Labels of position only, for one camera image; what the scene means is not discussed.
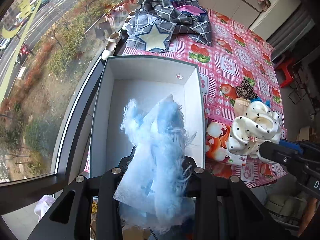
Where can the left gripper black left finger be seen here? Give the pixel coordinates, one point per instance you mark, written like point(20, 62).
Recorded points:
point(70, 215)

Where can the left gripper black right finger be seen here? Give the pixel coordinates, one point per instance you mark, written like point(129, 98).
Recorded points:
point(227, 208)

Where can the white polka dot scrunchie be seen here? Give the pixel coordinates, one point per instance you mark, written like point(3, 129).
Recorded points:
point(258, 124)

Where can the light blue fluffy cloth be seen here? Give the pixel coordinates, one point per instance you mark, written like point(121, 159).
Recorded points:
point(151, 191)

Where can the beige knit sock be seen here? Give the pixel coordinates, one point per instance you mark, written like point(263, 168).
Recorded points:
point(240, 106)

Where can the blue mesh cloth on table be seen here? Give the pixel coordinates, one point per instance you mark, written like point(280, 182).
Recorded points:
point(267, 102)

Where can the leopard print scrunchie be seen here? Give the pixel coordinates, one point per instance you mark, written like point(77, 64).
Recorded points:
point(245, 90)

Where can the red plastic stool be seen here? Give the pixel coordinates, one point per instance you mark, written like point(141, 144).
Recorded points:
point(287, 68)

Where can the pink strawberry paw tablecloth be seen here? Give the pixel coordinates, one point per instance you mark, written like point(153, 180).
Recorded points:
point(236, 53)

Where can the white open storage box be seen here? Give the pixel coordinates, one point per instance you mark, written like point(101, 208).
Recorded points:
point(148, 80)

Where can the white shoe on sill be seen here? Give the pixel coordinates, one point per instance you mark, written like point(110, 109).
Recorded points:
point(111, 44)

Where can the grey plaid star cloth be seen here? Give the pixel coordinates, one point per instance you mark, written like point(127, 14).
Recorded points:
point(154, 24)

